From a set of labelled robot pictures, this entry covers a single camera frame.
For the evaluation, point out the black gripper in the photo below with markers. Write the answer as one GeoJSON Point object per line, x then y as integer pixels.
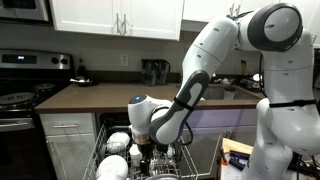
{"type": "Point", "coordinates": [145, 151]}

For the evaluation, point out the metal robot base table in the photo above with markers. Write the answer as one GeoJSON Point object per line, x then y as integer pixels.
{"type": "Point", "coordinates": [230, 173]}

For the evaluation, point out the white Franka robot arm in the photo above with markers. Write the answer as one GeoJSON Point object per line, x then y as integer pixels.
{"type": "Point", "coordinates": [286, 100]}

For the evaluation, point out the large white bowl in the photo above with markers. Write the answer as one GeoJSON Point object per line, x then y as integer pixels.
{"type": "Point", "coordinates": [111, 166]}

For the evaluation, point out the white lower cabinet door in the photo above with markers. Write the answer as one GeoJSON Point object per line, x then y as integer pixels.
{"type": "Point", "coordinates": [70, 156]}

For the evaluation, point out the black and orange clamp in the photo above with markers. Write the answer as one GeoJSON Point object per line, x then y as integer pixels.
{"type": "Point", "coordinates": [224, 160]}

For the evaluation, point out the white drawer front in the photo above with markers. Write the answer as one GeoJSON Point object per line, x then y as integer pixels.
{"type": "Point", "coordinates": [66, 120]}

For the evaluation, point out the wooden plank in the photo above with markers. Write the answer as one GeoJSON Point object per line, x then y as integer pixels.
{"type": "Point", "coordinates": [235, 146]}

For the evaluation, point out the blue black tool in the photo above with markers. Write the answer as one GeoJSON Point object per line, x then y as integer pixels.
{"type": "Point", "coordinates": [238, 163]}

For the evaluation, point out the white sink base cabinet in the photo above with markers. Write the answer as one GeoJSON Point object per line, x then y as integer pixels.
{"type": "Point", "coordinates": [230, 120]}

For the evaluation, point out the small dark dish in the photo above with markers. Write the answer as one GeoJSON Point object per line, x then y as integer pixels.
{"type": "Point", "coordinates": [81, 82]}

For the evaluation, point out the white cup in sink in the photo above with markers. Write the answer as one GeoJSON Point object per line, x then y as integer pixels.
{"type": "Point", "coordinates": [229, 94]}

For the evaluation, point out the dark glass bottle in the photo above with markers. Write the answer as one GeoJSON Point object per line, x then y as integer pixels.
{"type": "Point", "coordinates": [81, 70]}

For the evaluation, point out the kitchen sink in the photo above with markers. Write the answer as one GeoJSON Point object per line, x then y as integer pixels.
{"type": "Point", "coordinates": [243, 95]}

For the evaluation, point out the black stainless stove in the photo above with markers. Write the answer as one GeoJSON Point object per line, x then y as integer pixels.
{"type": "Point", "coordinates": [20, 100]}

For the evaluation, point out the white upper cabinet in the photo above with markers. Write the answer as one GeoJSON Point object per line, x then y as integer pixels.
{"type": "Point", "coordinates": [83, 16]}
{"type": "Point", "coordinates": [200, 10]}

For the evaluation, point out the stainless microwave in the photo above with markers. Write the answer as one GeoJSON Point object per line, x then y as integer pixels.
{"type": "Point", "coordinates": [23, 10]}

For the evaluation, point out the white wall outlet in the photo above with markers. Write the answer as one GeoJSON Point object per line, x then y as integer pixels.
{"type": "Point", "coordinates": [124, 60]}

